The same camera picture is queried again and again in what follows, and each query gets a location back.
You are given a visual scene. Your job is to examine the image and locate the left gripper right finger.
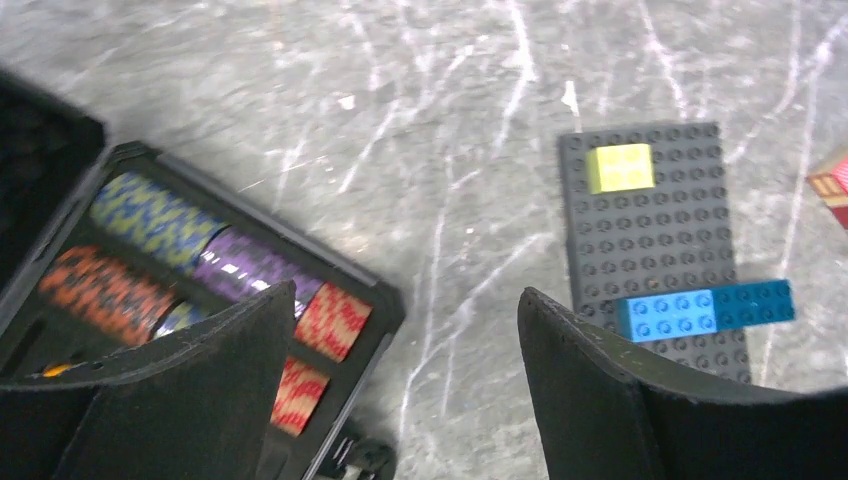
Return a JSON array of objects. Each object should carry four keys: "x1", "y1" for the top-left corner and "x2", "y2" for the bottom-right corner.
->
[{"x1": 517, "y1": 287, "x2": 847, "y2": 480}]

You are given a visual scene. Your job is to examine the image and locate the grey lego baseplate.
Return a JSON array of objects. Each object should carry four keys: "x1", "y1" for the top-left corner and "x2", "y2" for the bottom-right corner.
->
[
  {"x1": 642, "y1": 329, "x2": 752, "y2": 384},
  {"x1": 557, "y1": 121, "x2": 740, "y2": 319}
]

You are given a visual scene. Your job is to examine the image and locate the dark blue lego brick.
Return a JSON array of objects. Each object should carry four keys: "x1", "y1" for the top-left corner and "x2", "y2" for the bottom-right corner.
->
[{"x1": 711, "y1": 279, "x2": 796, "y2": 331}]

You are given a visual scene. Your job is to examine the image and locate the red playing card deck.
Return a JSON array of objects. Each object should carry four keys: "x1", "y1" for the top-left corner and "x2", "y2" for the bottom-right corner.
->
[{"x1": 807, "y1": 145, "x2": 847, "y2": 229}]

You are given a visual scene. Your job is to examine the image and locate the black poker chip case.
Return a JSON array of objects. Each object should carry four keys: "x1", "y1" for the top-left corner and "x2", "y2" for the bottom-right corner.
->
[{"x1": 1, "y1": 71, "x2": 405, "y2": 479}]

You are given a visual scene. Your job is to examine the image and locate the red tan chip stack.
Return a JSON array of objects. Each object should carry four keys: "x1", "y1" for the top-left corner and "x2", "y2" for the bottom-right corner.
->
[{"x1": 294, "y1": 283, "x2": 372, "y2": 363}]

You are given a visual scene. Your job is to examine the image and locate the purple chip stack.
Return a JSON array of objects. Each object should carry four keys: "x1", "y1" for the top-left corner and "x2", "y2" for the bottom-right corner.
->
[{"x1": 193, "y1": 227, "x2": 323, "y2": 317}]

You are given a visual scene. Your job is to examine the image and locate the upper grey lego baseplate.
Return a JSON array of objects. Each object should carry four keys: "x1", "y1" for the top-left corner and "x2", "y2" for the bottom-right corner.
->
[{"x1": 557, "y1": 121, "x2": 740, "y2": 319}]

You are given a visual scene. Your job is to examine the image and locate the lime green lego brick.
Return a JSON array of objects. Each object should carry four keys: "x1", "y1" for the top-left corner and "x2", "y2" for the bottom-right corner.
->
[{"x1": 586, "y1": 143, "x2": 655, "y2": 194}]

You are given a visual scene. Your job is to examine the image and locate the lower grey lego baseplate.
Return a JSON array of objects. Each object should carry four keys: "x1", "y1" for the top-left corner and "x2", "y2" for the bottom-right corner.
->
[{"x1": 642, "y1": 329, "x2": 752, "y2": 384}]

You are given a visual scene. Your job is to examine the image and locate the green blue chip stack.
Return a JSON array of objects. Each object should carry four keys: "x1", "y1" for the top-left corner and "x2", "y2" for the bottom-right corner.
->
[{"x1": 89, "y1": 171, "x2": 228, "y2": 274}]

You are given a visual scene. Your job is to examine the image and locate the orange black chip stack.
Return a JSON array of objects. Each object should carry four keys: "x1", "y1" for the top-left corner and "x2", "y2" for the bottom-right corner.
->
[{"x1": 38, "y1": 245, "x2": 178, "y2": 346}]

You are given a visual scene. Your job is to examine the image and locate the orange big blind button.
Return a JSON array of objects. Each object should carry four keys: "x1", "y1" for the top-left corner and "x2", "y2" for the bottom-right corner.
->
[{"x1": 41, "y1": 363, "x2": 74, "y2": 377}]

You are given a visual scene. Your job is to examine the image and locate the light blue lego brick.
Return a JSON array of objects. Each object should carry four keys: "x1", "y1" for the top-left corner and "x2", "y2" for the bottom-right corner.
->
[{"x1": 616, "y1": 289, "x2": 718, "y2": 343}]

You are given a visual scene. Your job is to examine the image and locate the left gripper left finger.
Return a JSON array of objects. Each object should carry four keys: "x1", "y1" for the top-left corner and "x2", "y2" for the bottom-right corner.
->
[{"x1": 1, "y1": 283, "x2": 294, "y2": 479}]

